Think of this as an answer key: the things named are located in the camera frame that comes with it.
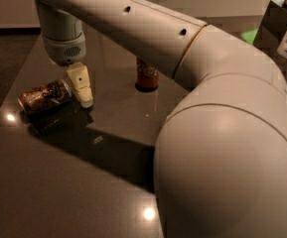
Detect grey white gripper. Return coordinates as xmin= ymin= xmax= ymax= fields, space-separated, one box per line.
xmin=42 ymin=33 xmax=93 ymax=108

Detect orange can sideways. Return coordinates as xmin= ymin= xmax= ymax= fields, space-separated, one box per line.
xmin=18 ymin=78 xmax=72 ymax=116

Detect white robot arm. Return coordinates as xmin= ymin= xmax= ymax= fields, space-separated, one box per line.
xmin=36 ymin=0 xmax=287 ymax=238

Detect red Coca-Cola can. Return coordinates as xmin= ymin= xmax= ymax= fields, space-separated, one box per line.
xmin=136 ymin=58 xmax=159 ymax=92

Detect dark box on counter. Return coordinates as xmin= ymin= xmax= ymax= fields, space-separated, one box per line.
xmin=253 ymin=0 xmax=287 ymax=57

